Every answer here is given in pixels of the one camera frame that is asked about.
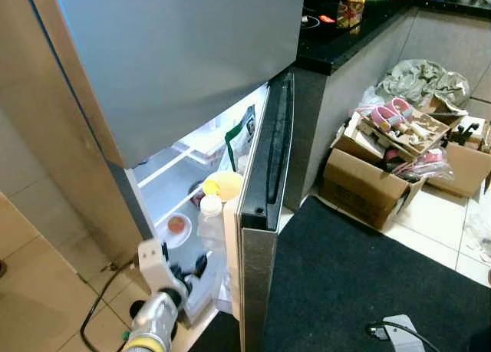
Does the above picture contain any grey fridge door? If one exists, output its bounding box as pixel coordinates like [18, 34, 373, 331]
[234, 71, 296, 352]
[25, 0, 308, 170]

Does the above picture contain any silver grey fridge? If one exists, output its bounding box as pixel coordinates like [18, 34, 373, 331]
[0, 0, 271, 330]

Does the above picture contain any white bowl orange food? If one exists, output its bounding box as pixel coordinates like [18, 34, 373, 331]
[157, 212, 194, 249]

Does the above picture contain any clear bottle white cap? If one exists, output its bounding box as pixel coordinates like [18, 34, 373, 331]
[197, 195, 228, 255]

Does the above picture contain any yellow lidded container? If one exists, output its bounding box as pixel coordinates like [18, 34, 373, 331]
[202, 171, 244, 202]

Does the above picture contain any black floor mat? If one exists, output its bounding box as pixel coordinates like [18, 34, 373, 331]
[188, 195, 491, 352]

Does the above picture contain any green white food package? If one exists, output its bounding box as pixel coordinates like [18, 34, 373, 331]
[225, 105, 258, 169]

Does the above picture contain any white plastic bag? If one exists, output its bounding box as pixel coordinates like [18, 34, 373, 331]
[460, 206, 491, 265]

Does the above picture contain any large cardboard box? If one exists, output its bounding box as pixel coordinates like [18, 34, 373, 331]
[320, 147, 425, 232]

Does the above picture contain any small open cardboard box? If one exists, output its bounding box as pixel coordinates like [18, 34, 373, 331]
[427, 116, 491, 199]

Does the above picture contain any flat cardboard tray box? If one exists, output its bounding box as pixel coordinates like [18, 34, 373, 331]
[331, 97, 452, 165]

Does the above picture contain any black metal fixture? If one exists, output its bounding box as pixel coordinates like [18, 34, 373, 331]
[449, 122, 480, 147]

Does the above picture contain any clear plastic bag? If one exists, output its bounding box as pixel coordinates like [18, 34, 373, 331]
[395, 149, 446, 184]

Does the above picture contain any pink shoe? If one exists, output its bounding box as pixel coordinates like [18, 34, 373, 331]
[387, 97, 415, 121]
[371, 105, 401, 132]

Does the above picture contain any black kitchen countertop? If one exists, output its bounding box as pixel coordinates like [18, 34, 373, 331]
[295, 0, 491, 77]

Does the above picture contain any grey green crumpled cloth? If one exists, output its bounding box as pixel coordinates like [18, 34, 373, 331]
[374, 58, 471, 109]

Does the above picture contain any black floor cable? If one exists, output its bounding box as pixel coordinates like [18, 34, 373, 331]
[79, 258, 137, 351]

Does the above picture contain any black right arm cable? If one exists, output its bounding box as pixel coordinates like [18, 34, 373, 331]
[367, 321, 446, 352]

